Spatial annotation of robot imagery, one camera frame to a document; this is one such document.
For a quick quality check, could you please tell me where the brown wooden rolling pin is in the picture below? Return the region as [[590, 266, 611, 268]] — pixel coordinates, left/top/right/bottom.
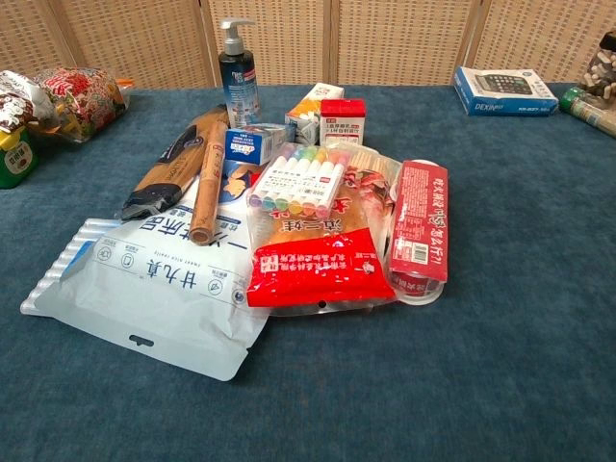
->
[[189, 119, 229, 246]]

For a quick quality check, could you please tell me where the red clear chopsticks bag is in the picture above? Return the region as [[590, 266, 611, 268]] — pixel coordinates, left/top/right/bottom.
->
[[245, 141, 403, 318]]

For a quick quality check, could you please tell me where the pastel highlighter marker pack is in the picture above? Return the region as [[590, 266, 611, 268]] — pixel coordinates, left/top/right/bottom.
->
[[246, 142, 349, 218]]

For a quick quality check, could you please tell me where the small blue white box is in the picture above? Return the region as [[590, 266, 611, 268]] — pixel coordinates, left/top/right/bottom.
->
[[224, 122, 296, 166]]

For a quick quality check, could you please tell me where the red sleeve cup stack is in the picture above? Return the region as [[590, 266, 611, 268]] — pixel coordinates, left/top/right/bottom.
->
[[388, 159, 449, 305]]

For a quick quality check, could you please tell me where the red white stapler box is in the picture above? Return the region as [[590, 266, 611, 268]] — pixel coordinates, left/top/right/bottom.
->
[[320, 98, 368, 147]]

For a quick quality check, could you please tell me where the white orange carton box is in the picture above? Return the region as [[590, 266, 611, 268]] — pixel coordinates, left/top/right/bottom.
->
[[284, 82, 346, 147]]

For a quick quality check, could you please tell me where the white blue plastic bag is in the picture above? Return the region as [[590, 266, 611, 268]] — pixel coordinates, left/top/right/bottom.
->
[[19, 161, 270, 383]]

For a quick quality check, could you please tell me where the spaghetti pack dark wrapper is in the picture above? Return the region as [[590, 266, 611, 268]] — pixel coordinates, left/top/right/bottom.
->
[[120, 105, 230, 222]]

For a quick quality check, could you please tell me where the dark pump dispenser bottle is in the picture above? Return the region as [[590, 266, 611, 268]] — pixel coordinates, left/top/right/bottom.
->
[[218, 17, 261, 130]]

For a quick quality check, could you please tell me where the woven folding screen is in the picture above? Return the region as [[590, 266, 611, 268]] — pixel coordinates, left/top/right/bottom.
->
[[0, 0, 616, 90]]

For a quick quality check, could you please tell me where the blue calculator box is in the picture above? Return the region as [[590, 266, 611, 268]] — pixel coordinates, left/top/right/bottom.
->
[[452, 65, 560, 117]]

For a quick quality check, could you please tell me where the red patterned snack bag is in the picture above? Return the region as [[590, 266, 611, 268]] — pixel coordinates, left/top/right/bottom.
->
[[33, 66, 130, 144]]

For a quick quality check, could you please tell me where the green yellow jar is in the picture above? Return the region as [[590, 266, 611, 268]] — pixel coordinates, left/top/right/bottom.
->
[[0, 126, 40, 190]]

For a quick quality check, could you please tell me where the white brown snack bag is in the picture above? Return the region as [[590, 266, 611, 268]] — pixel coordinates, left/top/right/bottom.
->
[[0, 69, 62, 135]]

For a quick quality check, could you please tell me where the dark mushroom print bag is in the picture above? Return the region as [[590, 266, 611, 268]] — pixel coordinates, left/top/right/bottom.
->
[[578, 30, 616, 102]]

